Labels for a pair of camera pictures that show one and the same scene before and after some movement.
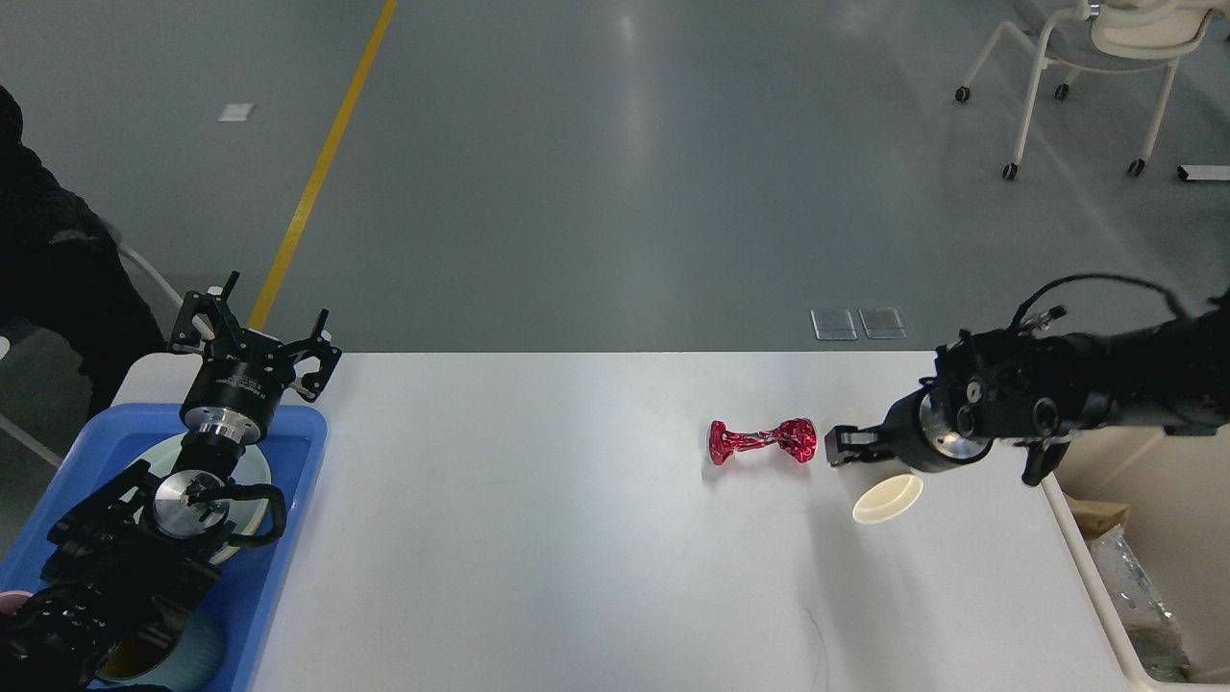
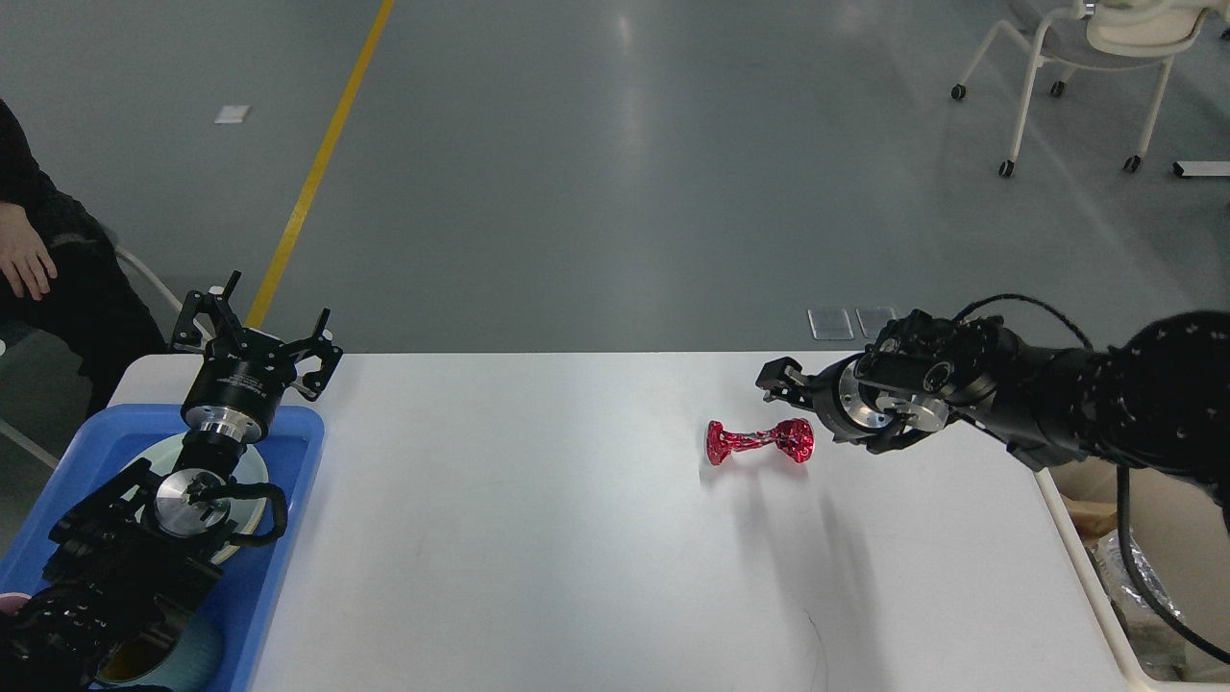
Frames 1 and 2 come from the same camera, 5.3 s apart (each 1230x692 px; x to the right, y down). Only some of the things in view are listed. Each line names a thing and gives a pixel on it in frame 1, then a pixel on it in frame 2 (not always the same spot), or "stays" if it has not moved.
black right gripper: x=925 y=432 to x=883 y=419
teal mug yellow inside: x=192 y=660 stays
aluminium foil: x=1155 y=630 stays
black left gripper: x=236 y=390 stays
